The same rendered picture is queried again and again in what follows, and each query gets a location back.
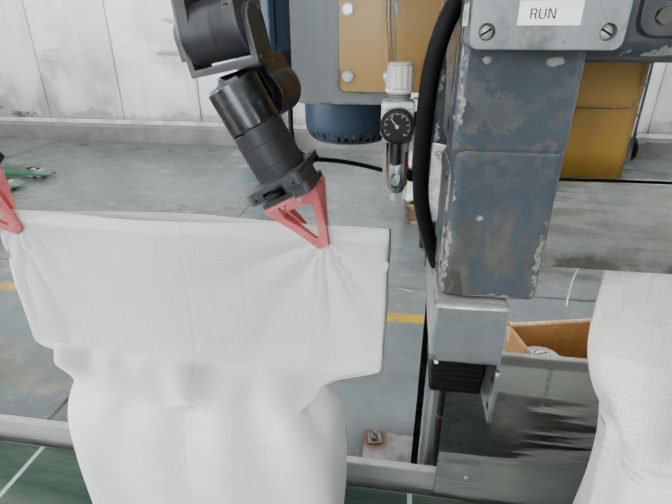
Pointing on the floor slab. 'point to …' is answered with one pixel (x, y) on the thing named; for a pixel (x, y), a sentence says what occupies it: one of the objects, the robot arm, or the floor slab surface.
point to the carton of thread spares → (550, 336)
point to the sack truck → (636, 128)
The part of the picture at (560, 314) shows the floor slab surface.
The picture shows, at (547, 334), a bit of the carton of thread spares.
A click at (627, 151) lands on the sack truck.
